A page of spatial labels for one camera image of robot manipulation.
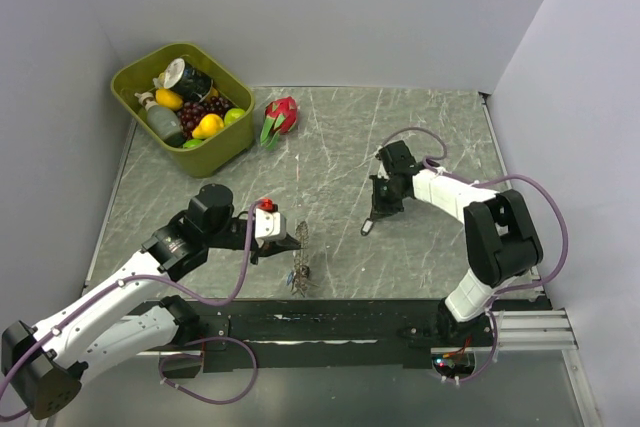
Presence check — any black key tag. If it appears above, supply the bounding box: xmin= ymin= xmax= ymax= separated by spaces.
xmin=360 ymin=218 xmax=374 ymax=236

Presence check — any round metal key ring plate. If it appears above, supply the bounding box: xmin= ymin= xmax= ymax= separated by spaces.
xmin=286 ymin=220 xmax=316 ymax=297

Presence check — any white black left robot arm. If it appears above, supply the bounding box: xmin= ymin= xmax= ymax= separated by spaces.
xmin=1 ymin=184 xmax=302 ymax=420

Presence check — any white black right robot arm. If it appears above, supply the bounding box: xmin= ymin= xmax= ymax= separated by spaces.
xmin=361 ymin=141 xmax=543 ymax=346

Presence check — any green lime toy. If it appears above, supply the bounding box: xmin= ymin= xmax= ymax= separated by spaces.
xmin=182 ymin=139 xmax=203 ymax=149

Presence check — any yellow pear toy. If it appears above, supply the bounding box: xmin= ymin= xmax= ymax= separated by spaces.
xmin=192 ymin=114 xmax=225 ymax=140

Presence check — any green apple toy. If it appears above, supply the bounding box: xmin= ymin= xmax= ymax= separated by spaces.
xmin=223 ymin=107 xmax=246 ymax=127

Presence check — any dark purple grape bunch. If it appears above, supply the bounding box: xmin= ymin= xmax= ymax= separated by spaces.
xmin=177 ymin=96 xmax=234 ymax=140

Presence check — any red dragon fruit toy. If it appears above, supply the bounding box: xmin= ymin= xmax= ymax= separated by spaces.
xmin=259 ymin=96 xmax=298 ymax=149

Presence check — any grey pump bottle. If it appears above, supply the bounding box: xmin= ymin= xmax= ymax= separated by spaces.
xmin=135 ymin=92 xmax=185 ymax=148

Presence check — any yellow lemon toy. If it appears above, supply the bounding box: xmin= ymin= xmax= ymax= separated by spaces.
xmin=155 ymin=88 xmax=184 ymax=112

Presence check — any black cylindrical can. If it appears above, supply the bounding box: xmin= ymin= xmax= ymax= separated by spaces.
xmin=163 ymin=57 xmax=214 ymax=102

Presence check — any olive green plastic bin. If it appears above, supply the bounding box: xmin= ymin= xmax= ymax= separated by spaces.
xmin=111 ymin=42 xmax=255 ymax=178

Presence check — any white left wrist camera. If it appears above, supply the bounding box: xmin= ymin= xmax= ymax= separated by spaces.
xmin=254 ymin=198 xmax=287 ymax=242

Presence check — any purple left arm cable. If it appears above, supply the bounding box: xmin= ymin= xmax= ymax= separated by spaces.
xmin=0 ymin=199 xmax=266 ymax=421

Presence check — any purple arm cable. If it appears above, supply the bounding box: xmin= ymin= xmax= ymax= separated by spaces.
xmin=0 ymin=199 xmax=266 ymax=421
xmin=382 ymin=126 xmax=570 ymax=384

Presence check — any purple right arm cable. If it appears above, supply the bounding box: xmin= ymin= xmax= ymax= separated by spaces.
xmin=382 ymin=126 xmax=570 ymax=384

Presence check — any aluminium extrusion frame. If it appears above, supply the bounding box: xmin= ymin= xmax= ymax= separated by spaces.
xmin=495 ymin=310 xmax=578 ymax=351

